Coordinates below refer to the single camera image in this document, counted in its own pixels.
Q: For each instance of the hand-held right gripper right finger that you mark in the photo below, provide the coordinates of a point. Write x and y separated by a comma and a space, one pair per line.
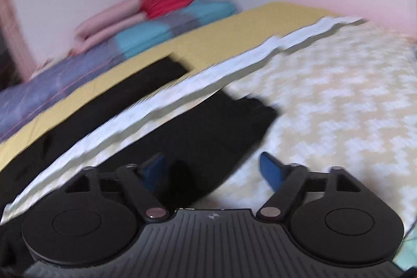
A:
271, 172

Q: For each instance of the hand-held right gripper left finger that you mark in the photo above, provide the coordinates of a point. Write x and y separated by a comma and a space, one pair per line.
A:
153, 171

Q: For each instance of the black pants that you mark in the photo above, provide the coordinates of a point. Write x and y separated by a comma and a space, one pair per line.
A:
211, 134

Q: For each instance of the yellow patterned blanket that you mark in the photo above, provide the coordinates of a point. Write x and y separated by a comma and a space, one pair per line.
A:
325, 86

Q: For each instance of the blue plaid quilt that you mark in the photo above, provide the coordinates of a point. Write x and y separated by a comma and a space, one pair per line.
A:
81, 69

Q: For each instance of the teal checkered sheet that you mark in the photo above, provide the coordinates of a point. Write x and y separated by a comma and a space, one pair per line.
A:
407, 248

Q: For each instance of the pink folded blanket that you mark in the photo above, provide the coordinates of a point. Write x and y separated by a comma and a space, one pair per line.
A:
107, 20

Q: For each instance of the pink curtain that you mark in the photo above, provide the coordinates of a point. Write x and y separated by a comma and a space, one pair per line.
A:
14, 20

